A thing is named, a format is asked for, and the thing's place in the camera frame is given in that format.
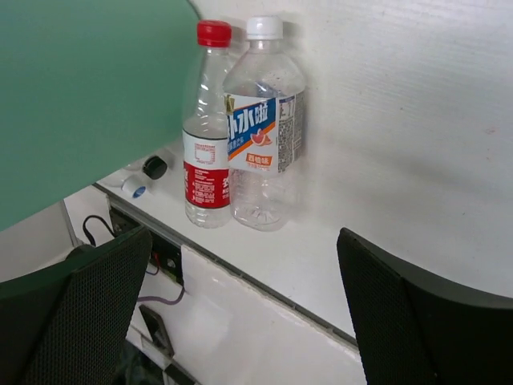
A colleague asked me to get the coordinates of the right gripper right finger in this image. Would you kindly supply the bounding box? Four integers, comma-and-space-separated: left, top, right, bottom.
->
337, 228, 512, 384

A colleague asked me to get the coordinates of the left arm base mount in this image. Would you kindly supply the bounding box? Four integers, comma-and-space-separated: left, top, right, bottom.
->
82, 215, 185, 359

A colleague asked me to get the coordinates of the green plastic bin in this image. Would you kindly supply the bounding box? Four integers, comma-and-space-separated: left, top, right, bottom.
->
1, 1, 199, 229

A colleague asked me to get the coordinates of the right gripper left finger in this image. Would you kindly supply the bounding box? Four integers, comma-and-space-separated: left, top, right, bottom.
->
1, 246, 127, 384

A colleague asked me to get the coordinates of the black cap black label bottle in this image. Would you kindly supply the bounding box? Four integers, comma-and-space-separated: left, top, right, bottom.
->
124, 155, 168, 180

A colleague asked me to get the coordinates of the red cap water bottle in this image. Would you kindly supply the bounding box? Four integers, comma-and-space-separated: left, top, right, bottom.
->
182, 19, 233, 229

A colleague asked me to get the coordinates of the clear white cap bottle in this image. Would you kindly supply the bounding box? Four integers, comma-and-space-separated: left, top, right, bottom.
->
99, 172, 147, 199

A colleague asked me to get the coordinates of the aluminium table edge rail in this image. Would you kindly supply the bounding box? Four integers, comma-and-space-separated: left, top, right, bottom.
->
92, 183, 358, 351

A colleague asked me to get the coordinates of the grapefruit label white cap bottle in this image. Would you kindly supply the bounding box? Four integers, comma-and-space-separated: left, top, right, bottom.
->
223, 15, 306, 232

